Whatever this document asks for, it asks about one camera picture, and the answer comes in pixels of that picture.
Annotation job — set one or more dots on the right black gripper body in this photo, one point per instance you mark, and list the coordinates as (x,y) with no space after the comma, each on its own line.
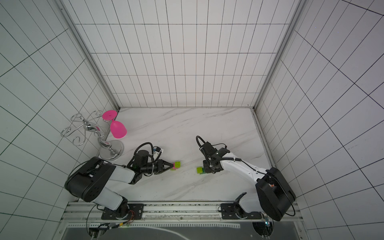
(208,166)

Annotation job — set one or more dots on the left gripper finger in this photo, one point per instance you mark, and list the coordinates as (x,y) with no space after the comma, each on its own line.
(155,170)
(164,164)

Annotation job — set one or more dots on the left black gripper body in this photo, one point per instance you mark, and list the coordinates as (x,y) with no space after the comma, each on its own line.
(149,164)

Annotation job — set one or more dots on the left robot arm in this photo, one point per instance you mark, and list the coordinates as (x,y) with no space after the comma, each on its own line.
(89,182)

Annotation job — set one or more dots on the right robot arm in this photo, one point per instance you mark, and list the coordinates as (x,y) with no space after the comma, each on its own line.
(273,197)

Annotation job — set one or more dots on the pink plastic wine glass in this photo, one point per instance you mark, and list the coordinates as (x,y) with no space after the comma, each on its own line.
(117,128)

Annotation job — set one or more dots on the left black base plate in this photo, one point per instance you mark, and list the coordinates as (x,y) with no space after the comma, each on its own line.
(125,213)

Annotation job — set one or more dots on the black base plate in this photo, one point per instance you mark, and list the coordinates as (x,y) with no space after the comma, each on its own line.
(125,213)
(233,211)

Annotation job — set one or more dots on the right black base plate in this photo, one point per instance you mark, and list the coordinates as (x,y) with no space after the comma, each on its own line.
(233,211)

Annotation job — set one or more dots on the aluminium mounting rail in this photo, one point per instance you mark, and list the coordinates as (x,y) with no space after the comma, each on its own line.
(162,212)

